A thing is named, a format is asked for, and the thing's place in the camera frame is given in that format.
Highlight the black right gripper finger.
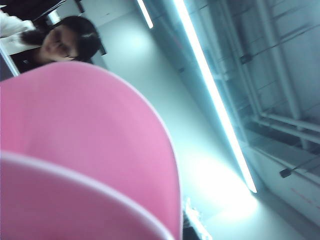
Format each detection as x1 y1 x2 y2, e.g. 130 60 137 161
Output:
183 197 211 240

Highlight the pink plastic watering can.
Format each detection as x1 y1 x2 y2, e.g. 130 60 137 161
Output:
0 61 182 240

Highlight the small black ceiling fixture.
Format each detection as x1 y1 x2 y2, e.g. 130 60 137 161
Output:
279 167 294 179

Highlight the long ceiling light strip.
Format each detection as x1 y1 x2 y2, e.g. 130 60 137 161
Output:
172 0 258 194

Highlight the short ceiling light strip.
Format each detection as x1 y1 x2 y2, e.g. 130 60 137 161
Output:
136 0 154 29

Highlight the dark-haired person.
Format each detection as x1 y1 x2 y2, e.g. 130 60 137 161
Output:
21 15 104 74

